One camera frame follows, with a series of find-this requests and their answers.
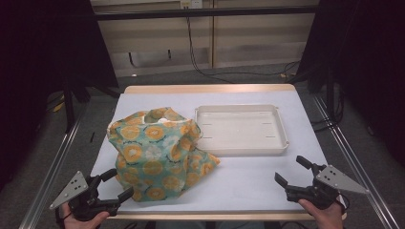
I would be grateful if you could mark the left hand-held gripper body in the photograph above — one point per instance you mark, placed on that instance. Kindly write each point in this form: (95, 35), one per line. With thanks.
(86, 198)

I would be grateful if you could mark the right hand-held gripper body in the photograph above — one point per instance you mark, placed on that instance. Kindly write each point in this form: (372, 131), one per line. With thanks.
(318, 192)

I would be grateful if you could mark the orange-print teal fabric bag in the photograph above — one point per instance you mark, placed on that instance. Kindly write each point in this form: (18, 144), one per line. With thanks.
(153, 152)

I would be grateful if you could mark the white plastic tray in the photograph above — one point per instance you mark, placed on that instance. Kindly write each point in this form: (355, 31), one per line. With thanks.
(242, 130)

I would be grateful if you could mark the person's left hand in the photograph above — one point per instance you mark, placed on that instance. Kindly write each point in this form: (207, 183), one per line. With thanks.
(86, 223)

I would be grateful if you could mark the person's right hand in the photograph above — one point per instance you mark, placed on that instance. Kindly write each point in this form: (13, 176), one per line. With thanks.
(328, 219)

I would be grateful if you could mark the black metal stand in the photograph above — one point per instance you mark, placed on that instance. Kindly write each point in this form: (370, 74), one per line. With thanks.
(331, 98)
(68, 108)

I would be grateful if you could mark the yellow floor tape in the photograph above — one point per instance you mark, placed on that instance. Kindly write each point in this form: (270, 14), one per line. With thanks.
(59, 107)

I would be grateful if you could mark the black curtain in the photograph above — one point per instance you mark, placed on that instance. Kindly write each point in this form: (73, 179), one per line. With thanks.
(375, 63)
(38, 63)

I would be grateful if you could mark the black horizontal bar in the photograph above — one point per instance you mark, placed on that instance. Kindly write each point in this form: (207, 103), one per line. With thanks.
(191, 13)

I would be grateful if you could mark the aluminium frame rail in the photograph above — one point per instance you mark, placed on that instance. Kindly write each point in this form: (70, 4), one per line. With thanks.
(353, 162)
(52, 171)

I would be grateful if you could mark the white wall socket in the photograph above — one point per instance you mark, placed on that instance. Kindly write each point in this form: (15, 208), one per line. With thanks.
(191, 4)

